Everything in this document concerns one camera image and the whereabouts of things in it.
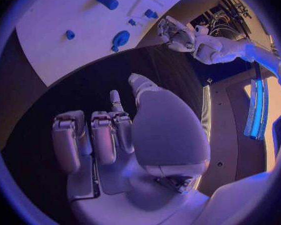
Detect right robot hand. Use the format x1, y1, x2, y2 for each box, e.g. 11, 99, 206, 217
50, 73, 212, 225

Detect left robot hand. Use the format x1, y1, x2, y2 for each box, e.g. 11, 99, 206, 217
157, 15, 198, 53

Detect white task board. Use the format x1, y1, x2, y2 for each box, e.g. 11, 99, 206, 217
14, 0, 201, 88

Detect blue plug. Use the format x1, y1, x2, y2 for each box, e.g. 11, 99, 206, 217
144, 9, 160, 20

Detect blue gear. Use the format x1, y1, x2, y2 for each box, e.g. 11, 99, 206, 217
110, 30, 132, 53

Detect blue long cylinder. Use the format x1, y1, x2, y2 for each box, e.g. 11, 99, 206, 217
95, 0, 120, 11

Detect glowing light bar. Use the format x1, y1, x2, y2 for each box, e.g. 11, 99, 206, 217
243, 78, 270, 141

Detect blue short cylinder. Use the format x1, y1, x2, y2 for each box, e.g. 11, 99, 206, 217
64, 29, 76, 41

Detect equipment rack with cables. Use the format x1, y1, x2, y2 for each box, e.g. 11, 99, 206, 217
189, 0, 273, 48

